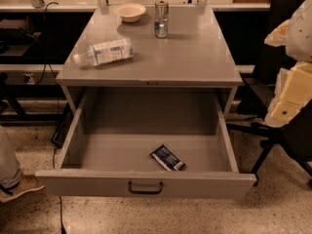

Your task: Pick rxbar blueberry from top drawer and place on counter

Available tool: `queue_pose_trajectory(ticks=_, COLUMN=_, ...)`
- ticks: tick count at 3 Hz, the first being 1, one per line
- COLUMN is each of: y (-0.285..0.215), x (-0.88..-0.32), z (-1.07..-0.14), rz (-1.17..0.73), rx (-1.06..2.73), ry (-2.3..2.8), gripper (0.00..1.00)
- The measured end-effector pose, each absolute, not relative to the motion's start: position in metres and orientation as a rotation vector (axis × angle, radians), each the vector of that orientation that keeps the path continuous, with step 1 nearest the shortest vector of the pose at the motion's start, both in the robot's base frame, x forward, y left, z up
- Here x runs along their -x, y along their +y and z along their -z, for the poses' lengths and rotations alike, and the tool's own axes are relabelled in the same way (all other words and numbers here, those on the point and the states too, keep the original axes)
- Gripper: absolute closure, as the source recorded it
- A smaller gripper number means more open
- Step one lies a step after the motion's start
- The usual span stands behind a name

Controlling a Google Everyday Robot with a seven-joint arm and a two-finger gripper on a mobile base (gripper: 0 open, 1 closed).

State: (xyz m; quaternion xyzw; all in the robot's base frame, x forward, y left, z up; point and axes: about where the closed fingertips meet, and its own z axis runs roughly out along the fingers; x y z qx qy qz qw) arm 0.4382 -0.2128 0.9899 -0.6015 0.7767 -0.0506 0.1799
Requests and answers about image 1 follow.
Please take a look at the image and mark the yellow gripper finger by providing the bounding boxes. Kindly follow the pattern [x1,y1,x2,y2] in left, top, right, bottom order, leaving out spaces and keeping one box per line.
[264,19,290,47]
[264,62,312,128]

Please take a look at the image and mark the blue rxbar blueberry wrapper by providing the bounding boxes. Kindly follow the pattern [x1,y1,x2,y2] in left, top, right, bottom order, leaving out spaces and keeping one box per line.
[150,145,186,171]

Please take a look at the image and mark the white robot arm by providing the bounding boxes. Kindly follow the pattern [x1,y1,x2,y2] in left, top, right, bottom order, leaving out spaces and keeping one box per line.
[264,0,312,128]

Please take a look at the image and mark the grey metal drawer cabinet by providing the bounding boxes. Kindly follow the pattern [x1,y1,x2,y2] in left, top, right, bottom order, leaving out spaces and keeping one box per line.
[57,6,242,112]

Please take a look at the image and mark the open grey top drawer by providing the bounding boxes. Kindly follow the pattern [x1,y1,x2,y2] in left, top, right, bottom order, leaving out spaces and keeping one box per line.
[37,88,255,198]

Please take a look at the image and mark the black office chair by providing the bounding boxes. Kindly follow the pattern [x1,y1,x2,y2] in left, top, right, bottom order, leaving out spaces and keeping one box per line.
[227,0,312,175]

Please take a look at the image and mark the silver drink can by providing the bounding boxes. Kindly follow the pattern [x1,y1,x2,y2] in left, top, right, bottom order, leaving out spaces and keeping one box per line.
[154,0,169,38]

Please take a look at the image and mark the white paper bowl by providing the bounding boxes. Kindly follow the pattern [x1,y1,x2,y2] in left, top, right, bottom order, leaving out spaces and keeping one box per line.
[114,3,146,23]

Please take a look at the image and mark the clear plastic water bottle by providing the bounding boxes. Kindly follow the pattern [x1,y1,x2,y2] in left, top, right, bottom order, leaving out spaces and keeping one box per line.
[73,38,135,66]

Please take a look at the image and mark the tan shoe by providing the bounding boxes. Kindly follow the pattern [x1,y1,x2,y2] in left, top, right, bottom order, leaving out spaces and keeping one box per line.
[0,175,44,203]

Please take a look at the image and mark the grey trouser leg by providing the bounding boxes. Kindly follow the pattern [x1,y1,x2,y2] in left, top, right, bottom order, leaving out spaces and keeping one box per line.
[0,126,22,189]

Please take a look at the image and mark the black drawer handle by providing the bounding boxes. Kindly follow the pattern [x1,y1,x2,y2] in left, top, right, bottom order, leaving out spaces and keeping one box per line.
[128,181,163,195]

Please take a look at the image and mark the black power cable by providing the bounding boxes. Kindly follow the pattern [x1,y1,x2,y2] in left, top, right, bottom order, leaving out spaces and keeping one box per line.
[33,1,67,234]

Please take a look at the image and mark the wall power outlet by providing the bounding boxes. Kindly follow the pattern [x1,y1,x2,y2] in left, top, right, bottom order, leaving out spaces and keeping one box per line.
[23,74,34,85]

